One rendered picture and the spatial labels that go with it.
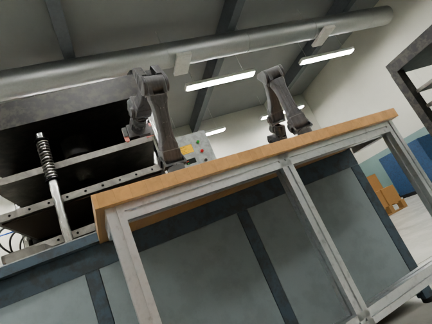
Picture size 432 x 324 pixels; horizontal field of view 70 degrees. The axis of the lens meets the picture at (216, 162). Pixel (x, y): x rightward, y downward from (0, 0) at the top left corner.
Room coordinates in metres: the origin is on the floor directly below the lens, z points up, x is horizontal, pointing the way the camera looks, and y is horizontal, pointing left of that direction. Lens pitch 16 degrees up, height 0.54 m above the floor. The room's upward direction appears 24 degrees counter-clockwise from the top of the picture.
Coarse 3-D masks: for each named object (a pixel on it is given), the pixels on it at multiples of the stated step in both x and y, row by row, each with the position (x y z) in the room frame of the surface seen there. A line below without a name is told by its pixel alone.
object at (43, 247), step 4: (40, 244) 1.24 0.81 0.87; (44, 244) 1.25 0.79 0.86; (32, 248) 1.23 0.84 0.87; (36, 248) 1.24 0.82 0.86; (40, 248) 1.24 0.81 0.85; (44, 248) 1.25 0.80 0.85; (48, 248) 1.28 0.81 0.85; (20, 252) 1.22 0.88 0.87; (24, 252) 1.22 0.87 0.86; (28, 252) 1.23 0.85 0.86; (32, 252) 1.23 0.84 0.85; (36, 252) 1.24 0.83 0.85; (8, 256) 1.21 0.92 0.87; (12, 256) 1.21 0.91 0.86; (16, 256) 1.21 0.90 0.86; (20, 256) 1.22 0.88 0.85; (24, 256) 1.22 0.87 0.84; (8, 260) 1.20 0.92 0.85; (12, 260) 1.21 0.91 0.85
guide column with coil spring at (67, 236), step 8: (40, 136) 1.84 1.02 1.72; (40, 152) 1.84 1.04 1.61; (48, 152) 1.86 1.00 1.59; (48, 168) 1.84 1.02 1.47; (56, 176) 1.87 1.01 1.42; (56, 184) 1.85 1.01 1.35; (56, 192) 1.84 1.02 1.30; (56, 200) 1.84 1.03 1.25; (56, 208) 1.84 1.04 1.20; (64, 208) 1.86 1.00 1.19; (64, 216) 1.85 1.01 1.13; (64, 224) 1.84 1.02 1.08; (64, 232) 1.84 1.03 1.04; (64, 240) 1.84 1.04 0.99
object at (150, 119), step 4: (152, 116) 2.06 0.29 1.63; (148, 120) 2.05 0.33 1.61; (152, 120) 2.05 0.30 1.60; (152, 124) 2.05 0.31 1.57; (156, 132) 2.05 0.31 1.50; (156, 136) 2.05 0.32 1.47; (156, 140) 2.05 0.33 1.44; (156, 160) 2.70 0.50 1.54; (156, 164) 2.70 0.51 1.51; (16, 208) 2.34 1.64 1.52; (24, 240) 2.34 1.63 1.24; (28, 240) 2.34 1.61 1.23; (32, 240) 2.37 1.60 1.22; (24, 244) 2.34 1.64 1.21; (28, 244) 2.34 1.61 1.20; (32, 244) 2.36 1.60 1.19
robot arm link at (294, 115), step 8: (272, 72) 1.27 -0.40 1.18; (280, 72) 1.27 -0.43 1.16; (272, 80) 1.28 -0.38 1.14; (280, 80) 1.28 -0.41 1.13; (272, 88) 1.31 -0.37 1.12; (280, 88) 1.28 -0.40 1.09; (280, 96) 1.29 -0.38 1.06; (288, 96) 1.28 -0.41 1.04; (288, 104) 1.28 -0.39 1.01; (288, 112) 1.29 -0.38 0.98; (296, 112) 1.29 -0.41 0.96; (288, 120) 1.31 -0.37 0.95; (296, 120) 1.28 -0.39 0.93; (304, 120) 1.29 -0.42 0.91; (296, 128) 1.29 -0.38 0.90
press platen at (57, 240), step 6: (78, 228) 1.91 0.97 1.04; (84, 228) 1.91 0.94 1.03; (90, 228) 1.92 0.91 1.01; (78, 234) 1.90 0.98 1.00; (84, 234) 1.91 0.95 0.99; (48, 240) 1.85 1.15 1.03; (54, 240) 1.86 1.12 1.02; (60, 240) 1.87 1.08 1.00; (30, 246) 1.82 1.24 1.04; (54, 246) 1.88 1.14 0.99; (12, 252) 1.79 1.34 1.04; (18, 252) 1.79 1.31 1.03
